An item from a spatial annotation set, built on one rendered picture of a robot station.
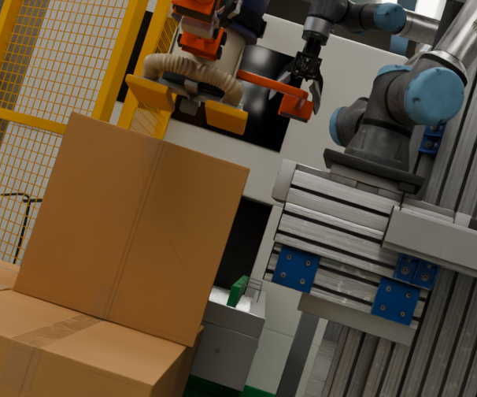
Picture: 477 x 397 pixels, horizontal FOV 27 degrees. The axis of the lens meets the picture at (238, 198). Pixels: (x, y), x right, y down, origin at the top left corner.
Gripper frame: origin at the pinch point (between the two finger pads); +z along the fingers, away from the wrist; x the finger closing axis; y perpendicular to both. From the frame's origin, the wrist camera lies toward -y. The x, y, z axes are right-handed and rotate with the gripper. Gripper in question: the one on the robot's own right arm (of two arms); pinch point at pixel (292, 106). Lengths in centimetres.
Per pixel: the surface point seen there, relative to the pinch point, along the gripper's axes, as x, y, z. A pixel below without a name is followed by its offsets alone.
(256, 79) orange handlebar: -11.4, 26.5, 0.1
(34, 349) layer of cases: -30, 119, 65
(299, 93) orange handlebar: -0.3, 26.6, 0.2
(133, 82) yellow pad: -38, 46, 13
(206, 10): -23, 94, 3
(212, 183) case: -13, 60, 30
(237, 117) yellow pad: -12.8, 46.2, 13.2
